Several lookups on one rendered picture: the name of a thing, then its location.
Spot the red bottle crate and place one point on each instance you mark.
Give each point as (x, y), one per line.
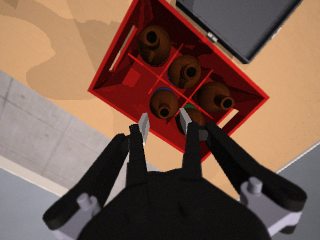
(130, 85)

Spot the dark grey tray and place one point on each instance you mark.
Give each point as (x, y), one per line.
(246, 24)

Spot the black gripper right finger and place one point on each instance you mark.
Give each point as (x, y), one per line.
(275, 200)

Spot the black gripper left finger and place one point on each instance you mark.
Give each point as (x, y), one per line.
(70, 213)

